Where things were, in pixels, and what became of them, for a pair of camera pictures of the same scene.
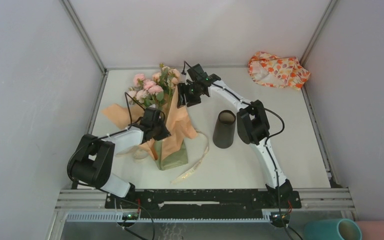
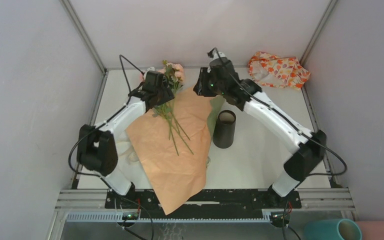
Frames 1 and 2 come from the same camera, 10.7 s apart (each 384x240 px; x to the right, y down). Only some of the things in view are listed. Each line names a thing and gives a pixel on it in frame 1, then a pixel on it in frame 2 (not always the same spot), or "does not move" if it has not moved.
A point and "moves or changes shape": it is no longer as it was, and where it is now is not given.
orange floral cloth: (275, 72) does not move
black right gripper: (183, 88) → (200, 88)
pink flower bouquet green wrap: (156, 91) moves or changes shape
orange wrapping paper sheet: (176, 120) moves or changes shape
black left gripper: (165, 133) → (168, 95)
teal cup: (337, 229) does not move
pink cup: (382, 230) does not move
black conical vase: (224, 131) does not move
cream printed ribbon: (198, 163) → (126, 150)
